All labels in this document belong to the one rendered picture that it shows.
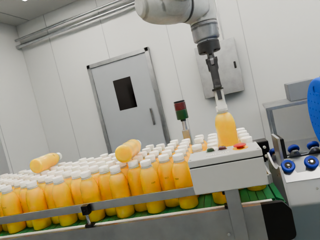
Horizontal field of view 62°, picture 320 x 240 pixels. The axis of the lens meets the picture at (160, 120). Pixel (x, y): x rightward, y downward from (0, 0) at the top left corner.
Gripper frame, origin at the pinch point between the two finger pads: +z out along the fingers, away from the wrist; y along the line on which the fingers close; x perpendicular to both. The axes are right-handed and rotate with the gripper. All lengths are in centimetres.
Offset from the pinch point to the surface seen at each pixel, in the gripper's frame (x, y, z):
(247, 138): -6.4, 1.6, 15.2
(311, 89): -34.3, 18.0, 4.5
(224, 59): -23, 322, -43
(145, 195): 31.7, -7.9, 26.4
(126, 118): 163, 361, 12
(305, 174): -22.3, 1.9, 31.0
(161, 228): 28.1, -10.0, 37.6
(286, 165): -17.2, 2.5, 27.0
